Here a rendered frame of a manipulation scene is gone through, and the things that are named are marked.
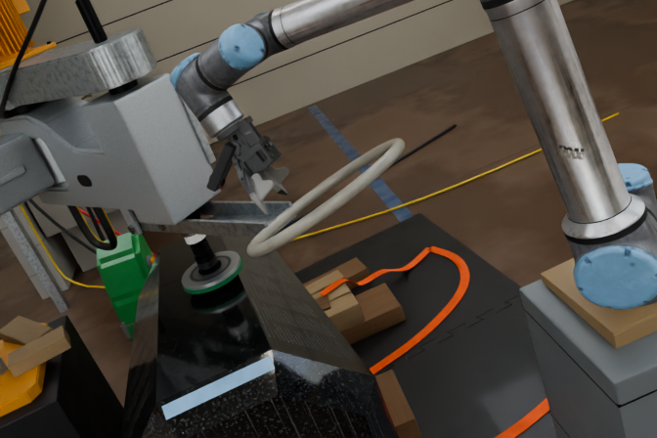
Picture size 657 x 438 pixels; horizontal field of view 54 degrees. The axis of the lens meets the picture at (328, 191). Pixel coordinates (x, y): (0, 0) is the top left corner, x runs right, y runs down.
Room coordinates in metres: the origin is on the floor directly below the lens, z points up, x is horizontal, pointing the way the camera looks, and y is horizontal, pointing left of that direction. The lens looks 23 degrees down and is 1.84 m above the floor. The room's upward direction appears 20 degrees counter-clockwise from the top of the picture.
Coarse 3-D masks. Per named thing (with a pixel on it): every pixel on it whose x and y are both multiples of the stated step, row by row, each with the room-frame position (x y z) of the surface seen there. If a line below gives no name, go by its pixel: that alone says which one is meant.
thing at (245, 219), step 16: (208, 208) 1.99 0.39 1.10; (224, 208) 1.94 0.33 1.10; (240, 208) 1.88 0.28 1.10; (256, 208) 1.82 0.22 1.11; (272, 208) 1.77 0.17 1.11; (144, 224) 2.08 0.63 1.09; (192, 224) 1.88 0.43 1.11; (208, 224) 1.82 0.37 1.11; (224, 224) 1.77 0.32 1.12; (240, 224) 1.72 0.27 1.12; (256, 224) 1.66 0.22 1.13
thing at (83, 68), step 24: (72, 48) 2.18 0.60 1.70; (96, 48) 1.89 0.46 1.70; (120, 48) 1.90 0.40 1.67; (144, 48) 1.95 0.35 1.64; (0, 72) 2.29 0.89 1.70; (24, 72) 2.16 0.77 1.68; (48, 72) 2.06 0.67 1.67; (72, 72) 1.96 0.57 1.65; (96, 72) 1.89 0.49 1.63; (120, 72) 1.89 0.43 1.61; (144, 72) 1.92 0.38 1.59; (0, 96) 2.31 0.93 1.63; (24, 96) 2.22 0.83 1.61; (48, 96) 2.11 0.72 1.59; (72, 96) 2.02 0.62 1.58
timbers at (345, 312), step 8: (336, 288) 2.73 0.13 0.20; (344, 288) 2.70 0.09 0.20; (320, 296) 2.72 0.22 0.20; (328, 296) 2.69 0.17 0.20; (336, 296) 2.66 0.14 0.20; (344, 296) 2.64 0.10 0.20; (352, 296) 2.61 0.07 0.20; (336, 304) 2.60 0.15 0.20; (344, 304) 2.58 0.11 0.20; (352, 304) 2.55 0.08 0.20; (328, 312) 2.56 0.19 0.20; (336, 312) 2.54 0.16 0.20; (344, 312) 2.53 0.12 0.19; (352, 312) 2.54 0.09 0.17; (360, 312) 2.54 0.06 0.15; (336, 320) 2.53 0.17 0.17; (344, 320) 2.53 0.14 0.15; (352, 320) 2.53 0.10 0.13; (360, 320) 2.54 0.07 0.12; (344, 328) 2.53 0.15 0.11
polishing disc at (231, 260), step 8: (216, 256) 2.08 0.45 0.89; (224, 256) 2.06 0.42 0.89; (232, 256) 2.04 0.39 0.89; (224, 264) 2.00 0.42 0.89; (232, 264) 1.98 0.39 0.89; (192, 272) 2.03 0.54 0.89; (216, 272) 1.96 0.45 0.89; (224, 272) 1.94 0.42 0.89; (232, 272) 1.94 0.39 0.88; (184, 280) 1.99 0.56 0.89; (192, 280) 1.97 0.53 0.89; (200, 280) 1.95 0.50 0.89; (208, 280) 1.93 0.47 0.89; (216, 280) 1.91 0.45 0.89; (192, 288) 1.92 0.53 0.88; (200, 288) 1.91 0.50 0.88
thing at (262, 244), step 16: (384, 144) 1.63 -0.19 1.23; (400, 144) 1.47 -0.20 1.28; (368, 160) 1.70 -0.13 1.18; (384, 160) 1.38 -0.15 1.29; (336, 176) 1.74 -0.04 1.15; (368, 176) 1.34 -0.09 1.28; (320, 192) 1.74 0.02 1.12; (352, 192) 1.31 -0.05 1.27; (288, 208) 1.72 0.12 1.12; (320, 208) 1.31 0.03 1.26; (336, 208) 1.31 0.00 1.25; (272, 224) 1.66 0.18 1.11; (304, 224) 1.31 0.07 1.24; (256, 240) 1.56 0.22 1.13; (272, 240) 1.35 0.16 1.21; (288, 240) 1.32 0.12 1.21; (256, 256) 1.41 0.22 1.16
